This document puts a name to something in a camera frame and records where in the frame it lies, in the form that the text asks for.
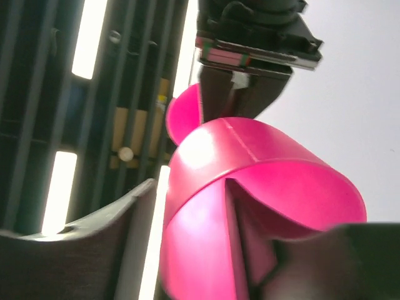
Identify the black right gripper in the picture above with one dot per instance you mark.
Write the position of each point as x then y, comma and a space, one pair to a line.
254, 37

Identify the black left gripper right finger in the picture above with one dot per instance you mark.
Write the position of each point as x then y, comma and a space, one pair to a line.
312, 259

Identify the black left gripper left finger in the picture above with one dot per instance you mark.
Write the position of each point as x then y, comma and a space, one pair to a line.
100, 256

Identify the pink plastic wine glass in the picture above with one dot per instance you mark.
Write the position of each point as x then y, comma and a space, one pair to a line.
196, 259

